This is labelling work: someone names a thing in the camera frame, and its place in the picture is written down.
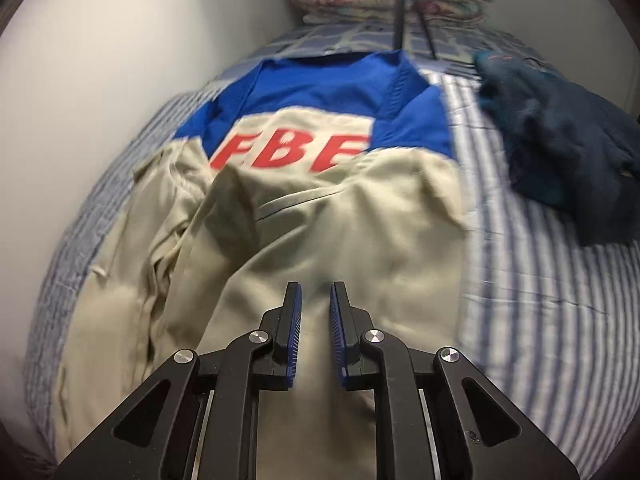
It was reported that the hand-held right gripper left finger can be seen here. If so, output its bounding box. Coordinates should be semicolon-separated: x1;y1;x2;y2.
55;281;304;480

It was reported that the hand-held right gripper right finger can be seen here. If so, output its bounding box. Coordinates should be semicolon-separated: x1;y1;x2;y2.
329;281;581;480

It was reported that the beige and blue jacket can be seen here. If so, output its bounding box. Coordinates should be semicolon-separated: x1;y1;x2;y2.
57;52;476;480

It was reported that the blue striped quilt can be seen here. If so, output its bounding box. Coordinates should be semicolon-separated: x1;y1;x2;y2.
22;22;640;466

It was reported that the dark teal garment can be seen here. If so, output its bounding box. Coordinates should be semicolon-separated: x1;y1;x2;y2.
474;50;640;247

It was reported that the black tripod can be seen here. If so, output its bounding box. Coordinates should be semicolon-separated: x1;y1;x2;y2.
392;0;438;61

